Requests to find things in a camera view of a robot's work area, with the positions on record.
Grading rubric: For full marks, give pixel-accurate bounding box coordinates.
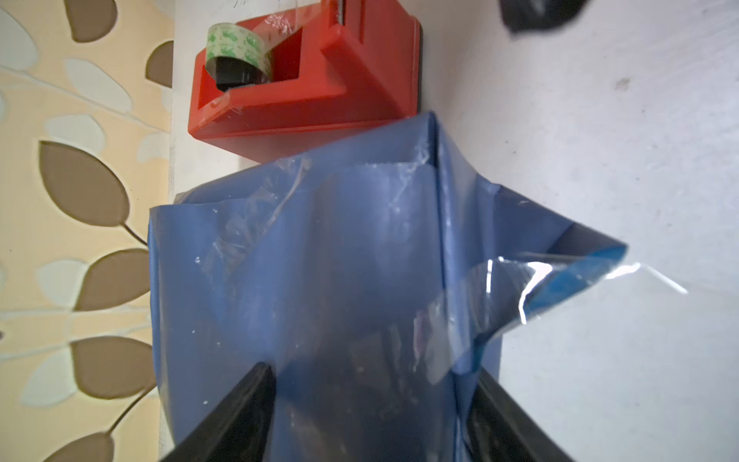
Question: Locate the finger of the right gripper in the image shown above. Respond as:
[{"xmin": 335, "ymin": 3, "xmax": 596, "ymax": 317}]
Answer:
[{"xmin": 498, "ymin": 0, "xmax": 589, "ymax": 34}]

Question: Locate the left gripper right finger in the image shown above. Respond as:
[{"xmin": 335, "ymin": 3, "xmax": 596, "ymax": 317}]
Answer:
[{"xmin": 467, "ymin": 370, "xmax": 573, "ymax": 462}]

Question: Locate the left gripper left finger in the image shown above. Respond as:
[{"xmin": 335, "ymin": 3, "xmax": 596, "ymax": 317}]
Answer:
[{"xmin": 163, "ymin": 362, "xmax": 276, "ymax": 462}]

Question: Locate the clear adhesive tape strip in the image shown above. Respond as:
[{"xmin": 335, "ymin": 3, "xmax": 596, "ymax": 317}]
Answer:
[{"xmin": 413, "ymin": 248, "xmax": 689, "ymax": 384}]

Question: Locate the light blue wrapping paper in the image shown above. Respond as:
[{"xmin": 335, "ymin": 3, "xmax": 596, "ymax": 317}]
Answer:
[{"xmin": 148, "ymin": 113, "xmax": 627, "ymax": 461}]

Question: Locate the red tape dispenser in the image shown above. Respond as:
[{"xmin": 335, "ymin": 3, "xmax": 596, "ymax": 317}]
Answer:
[{"xmin": 188, "ymin": 1, "xmax": 423, "ymax": 163}]

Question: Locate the clear tape roll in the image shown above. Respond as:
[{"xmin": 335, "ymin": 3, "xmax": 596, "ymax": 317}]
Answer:
[{"xmin": 205, "ymin": 23, "xmax": 273, "ymax": 92}]

